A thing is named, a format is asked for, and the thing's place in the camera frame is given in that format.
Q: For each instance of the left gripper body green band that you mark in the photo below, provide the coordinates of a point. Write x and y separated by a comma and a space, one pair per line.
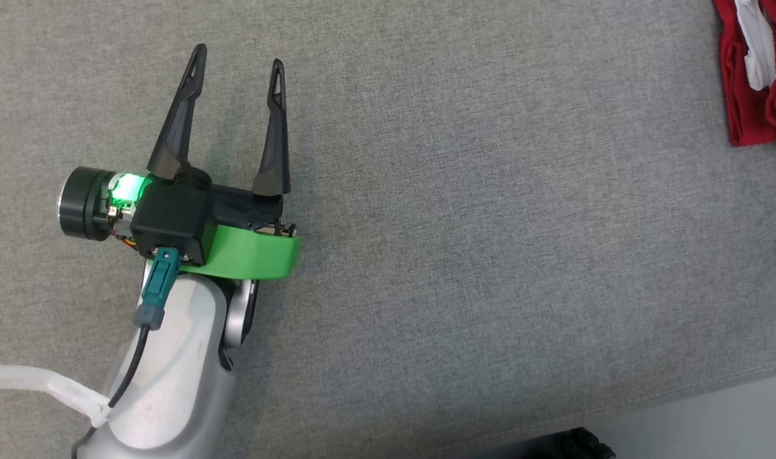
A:
254, 255

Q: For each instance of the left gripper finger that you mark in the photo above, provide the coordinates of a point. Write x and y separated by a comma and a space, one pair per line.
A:
174, 140
274, 159

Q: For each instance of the red and white basketball jersey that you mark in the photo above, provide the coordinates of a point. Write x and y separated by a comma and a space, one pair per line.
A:
745, 95

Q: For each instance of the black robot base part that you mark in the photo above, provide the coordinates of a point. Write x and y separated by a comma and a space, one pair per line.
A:
573, 446

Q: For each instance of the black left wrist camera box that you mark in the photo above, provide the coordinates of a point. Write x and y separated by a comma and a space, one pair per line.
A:
171, 217

